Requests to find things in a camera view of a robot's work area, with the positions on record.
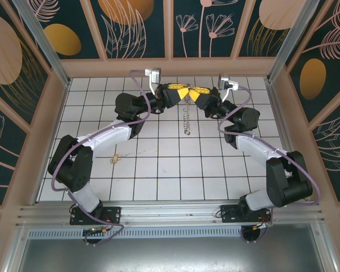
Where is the silver metal chain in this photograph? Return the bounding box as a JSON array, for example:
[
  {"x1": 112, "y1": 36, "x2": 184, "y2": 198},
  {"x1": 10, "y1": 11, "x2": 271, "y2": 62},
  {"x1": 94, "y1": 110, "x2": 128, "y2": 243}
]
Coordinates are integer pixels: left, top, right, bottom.
[{"x1": 182, "y1": 83, "x2": 194, "y2": 137}]

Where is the yellow power connector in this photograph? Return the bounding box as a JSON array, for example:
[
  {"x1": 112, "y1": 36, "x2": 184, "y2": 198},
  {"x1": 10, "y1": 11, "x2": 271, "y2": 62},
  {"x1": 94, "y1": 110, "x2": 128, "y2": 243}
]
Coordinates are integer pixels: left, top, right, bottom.
[{"x1": 250, "y1": 222, "x2": 273, "y2": 231}]

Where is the small circuit board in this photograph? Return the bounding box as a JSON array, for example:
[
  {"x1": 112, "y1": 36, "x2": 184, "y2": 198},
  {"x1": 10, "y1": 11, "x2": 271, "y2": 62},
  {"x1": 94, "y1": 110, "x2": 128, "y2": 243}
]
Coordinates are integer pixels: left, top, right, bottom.
[{"x1": 83, "y1": 226, "x2": 109, "y2": 236}]

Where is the grey metal sheet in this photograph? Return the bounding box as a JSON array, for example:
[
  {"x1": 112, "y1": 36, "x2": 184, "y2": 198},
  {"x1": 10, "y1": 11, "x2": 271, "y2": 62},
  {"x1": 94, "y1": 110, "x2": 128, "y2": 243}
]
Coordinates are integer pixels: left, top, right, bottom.
[{"x1": 5, "y1": 223, "x2": 338, "y2": 272}]

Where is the aluminium side rail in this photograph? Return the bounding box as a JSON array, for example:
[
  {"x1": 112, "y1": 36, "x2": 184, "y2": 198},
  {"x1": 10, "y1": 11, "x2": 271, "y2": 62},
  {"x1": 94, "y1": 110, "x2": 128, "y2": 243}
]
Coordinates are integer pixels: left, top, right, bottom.
[{"x1": 265, "y1": 78, "x2": 312, "y2": 202}]

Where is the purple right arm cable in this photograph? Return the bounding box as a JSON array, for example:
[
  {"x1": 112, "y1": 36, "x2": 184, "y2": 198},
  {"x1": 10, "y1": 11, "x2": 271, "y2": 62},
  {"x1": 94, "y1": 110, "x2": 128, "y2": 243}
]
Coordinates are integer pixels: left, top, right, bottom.
[{"x1": 218, "y1": 86, "x2": 322, "y2": 244}]

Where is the aluminium corner post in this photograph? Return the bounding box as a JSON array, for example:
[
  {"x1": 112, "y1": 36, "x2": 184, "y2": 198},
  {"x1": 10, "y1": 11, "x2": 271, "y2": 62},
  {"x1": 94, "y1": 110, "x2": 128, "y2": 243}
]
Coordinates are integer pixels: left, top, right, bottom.
[
  {"x1": 11, "y1": 0, "x2": 72, "y2": 87},
  {"x1": 266, "y1": 0, "x2": 321, "y2": 84}
]

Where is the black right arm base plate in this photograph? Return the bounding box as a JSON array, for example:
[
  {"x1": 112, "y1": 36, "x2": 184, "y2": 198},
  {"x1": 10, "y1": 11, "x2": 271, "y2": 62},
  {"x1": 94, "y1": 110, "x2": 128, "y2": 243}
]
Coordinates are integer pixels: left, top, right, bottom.
[{"x1": 220, "y1": 203, "x2": 273, "y2": 223}]

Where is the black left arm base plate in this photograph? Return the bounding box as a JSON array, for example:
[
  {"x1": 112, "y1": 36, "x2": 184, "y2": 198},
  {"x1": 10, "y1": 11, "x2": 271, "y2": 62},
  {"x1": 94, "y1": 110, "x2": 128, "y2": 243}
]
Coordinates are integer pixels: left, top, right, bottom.
[{"x1": 70, "y1": 206, "x2": 122, "y2": 226}]

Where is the long aluminium base rail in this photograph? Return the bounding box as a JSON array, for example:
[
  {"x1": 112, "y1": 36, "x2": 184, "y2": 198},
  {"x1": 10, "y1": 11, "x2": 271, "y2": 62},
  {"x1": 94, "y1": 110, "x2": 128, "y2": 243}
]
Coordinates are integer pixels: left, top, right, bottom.
[{"x1": 15, "y1": 199, "x2": 326, "y2": 229}]

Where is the perforated metal cable tray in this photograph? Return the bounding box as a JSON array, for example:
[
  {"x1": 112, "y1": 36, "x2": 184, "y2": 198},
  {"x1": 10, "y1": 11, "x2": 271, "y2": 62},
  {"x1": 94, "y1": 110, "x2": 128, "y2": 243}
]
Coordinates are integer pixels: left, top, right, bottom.
[{"x1": 27, "y1": 228, "x2": 244, "y2": 239}]

